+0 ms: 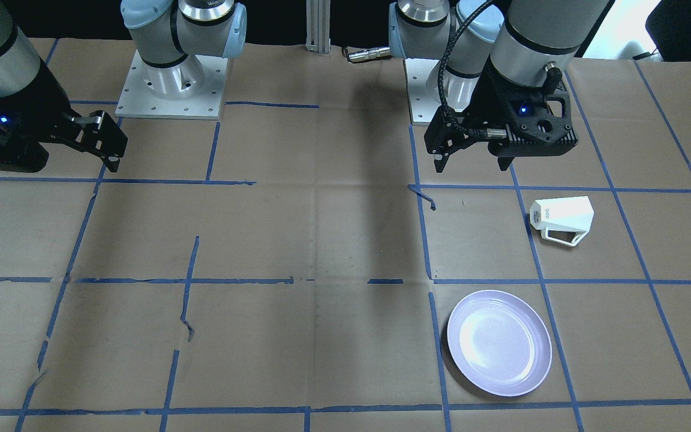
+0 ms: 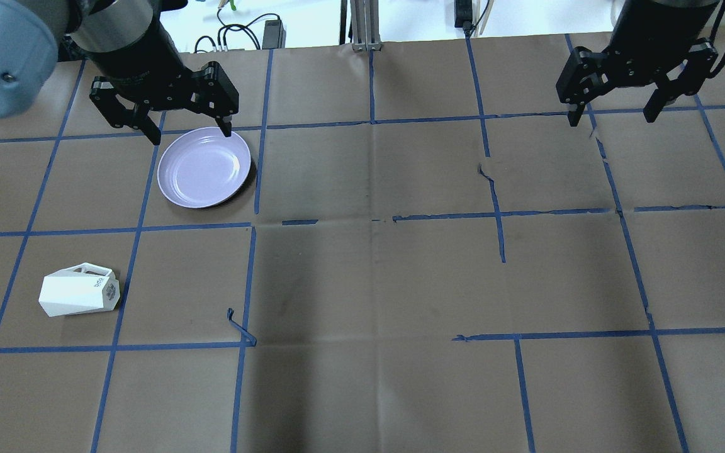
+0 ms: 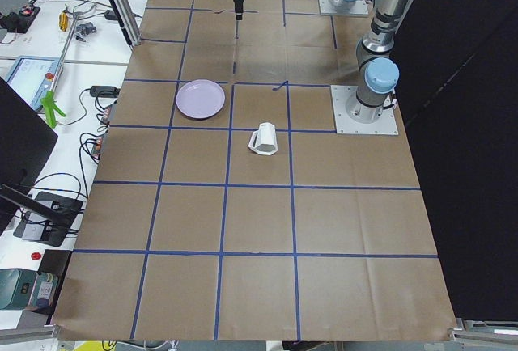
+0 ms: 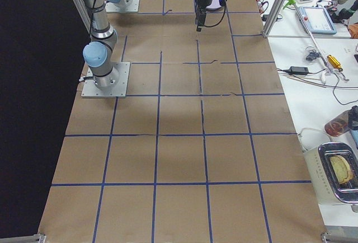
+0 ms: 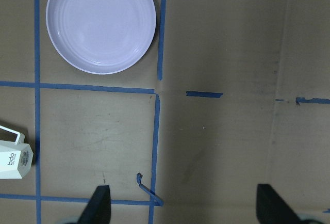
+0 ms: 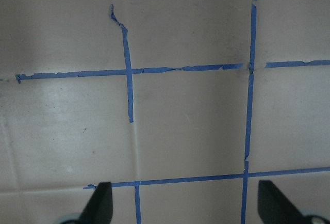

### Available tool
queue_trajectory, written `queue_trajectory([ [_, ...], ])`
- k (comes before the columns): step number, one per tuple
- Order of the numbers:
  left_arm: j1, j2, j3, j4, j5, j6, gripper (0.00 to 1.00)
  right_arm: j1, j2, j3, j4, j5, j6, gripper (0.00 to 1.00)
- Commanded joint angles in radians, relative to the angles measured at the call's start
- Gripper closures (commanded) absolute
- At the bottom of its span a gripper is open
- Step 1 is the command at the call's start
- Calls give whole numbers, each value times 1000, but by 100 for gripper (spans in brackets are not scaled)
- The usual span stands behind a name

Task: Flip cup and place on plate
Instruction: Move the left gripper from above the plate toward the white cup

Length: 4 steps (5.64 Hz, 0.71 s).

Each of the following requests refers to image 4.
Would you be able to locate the brown paper table cover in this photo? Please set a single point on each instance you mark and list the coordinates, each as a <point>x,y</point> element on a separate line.
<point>202,149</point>

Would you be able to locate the toast slice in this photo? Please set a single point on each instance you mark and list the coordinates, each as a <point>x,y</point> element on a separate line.
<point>341,168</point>

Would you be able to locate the blue teach pendant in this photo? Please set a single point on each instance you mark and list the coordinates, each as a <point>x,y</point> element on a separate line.
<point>317,20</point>

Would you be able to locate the black power adapter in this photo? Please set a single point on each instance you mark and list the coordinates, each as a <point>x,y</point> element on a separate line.
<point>298,70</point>

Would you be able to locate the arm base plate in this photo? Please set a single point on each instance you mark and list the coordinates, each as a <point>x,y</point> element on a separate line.
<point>113,85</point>
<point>133,8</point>

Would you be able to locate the cream toaster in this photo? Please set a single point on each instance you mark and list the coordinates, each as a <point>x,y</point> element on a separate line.
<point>327,189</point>

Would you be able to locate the long grabber stick green tip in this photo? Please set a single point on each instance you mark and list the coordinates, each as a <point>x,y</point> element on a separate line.
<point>295,26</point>

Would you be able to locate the yellow tool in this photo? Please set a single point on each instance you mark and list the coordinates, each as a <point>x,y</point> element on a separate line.
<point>334,63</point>

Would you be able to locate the red patterned bottle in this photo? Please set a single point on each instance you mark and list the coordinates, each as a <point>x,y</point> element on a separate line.
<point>342,123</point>

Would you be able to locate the lilac plate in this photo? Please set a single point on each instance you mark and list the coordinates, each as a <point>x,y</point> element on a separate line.
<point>216,5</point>

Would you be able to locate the aluminium frame post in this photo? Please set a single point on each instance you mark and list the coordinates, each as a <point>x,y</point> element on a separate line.
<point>272,17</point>

